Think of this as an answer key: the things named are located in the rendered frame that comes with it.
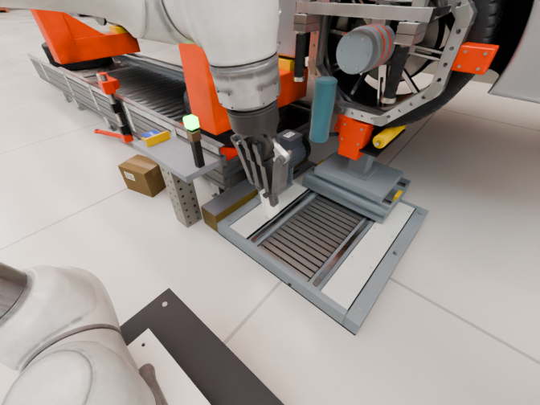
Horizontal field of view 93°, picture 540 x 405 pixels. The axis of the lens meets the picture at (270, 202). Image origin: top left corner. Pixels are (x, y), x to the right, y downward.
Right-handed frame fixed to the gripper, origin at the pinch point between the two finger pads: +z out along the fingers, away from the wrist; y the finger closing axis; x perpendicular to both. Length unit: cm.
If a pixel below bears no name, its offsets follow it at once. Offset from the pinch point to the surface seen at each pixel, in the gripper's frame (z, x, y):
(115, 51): 6, 56, -259
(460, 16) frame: -16, 79, 2
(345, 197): 62, 69, -24
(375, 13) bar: -20, 59, -14
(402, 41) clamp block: -14, 56, -4
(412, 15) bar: -19, 60, -4
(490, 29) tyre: -11, 88, 9
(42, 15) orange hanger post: -28, 19, -254
